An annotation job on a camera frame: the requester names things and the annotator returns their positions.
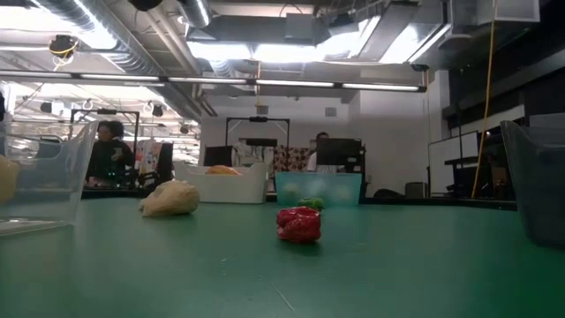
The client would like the patterned fabric panel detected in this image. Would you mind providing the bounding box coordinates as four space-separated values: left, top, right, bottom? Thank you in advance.
272 145 315 173
132 140 164 178

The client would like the person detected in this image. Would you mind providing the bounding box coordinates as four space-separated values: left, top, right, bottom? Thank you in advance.
305 131 331 173
85 119 136 187

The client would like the small green vegetable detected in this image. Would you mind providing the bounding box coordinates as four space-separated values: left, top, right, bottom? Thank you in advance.
297 196 326 213

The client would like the black computer monitor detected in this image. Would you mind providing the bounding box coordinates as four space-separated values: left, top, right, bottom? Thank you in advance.
315 137 366 174

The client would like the teal plastic basket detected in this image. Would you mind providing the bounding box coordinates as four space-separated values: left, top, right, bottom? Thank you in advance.
274 170 364 208

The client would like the white plastic basket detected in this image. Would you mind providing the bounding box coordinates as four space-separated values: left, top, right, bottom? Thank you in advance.
173 162 269 205

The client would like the small black monitor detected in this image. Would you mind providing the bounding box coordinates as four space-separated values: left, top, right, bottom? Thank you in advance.
203 145 234 168

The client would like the small red pepper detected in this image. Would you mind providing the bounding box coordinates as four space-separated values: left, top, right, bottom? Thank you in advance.
275 207 323 246

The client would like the long LED light bar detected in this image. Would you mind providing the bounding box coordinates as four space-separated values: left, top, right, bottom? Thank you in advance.
0 69 428 94

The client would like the grey waste bin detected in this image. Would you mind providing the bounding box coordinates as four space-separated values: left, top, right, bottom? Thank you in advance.
404 181 429 200

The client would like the white whiteboard panel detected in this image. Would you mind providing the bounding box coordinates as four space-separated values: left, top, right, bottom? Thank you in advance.
428 131 481 183

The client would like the green table mat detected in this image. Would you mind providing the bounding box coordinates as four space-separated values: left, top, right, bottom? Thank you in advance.
0 196 565 318

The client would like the clear plastic bin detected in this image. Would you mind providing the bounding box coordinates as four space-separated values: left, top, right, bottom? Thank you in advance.
0 118 99 236

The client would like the dark translucent plastic bin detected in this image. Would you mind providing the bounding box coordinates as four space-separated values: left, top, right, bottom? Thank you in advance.
500 120 565 249

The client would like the silver round air duct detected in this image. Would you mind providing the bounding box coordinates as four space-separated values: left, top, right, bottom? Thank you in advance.
177 0 214 29

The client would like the yellow cable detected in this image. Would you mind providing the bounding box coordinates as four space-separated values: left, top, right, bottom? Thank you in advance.
471 0 499 199

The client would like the black overhead camera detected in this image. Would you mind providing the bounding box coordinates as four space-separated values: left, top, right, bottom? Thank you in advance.
48 34 80 59

